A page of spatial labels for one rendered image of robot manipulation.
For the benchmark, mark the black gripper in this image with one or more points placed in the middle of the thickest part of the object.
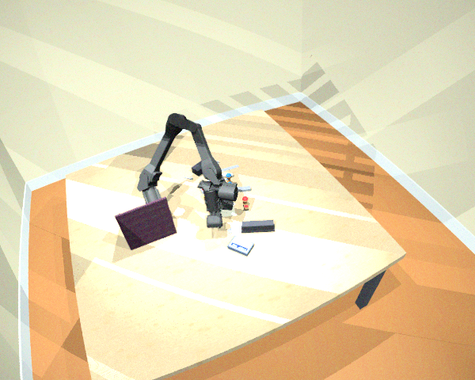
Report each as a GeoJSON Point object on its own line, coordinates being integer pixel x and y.
{"type": "Point", "coordinates": [214, 220]}

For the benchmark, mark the pale grey card taped at corners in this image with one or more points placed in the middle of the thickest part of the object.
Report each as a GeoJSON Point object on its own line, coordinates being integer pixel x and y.
{"type": "Point", "coordinates": [226, 213]}

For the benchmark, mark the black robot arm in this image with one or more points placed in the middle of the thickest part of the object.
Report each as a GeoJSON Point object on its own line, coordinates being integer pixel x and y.
{"type": "Point", "coordinates": [212, 189]}

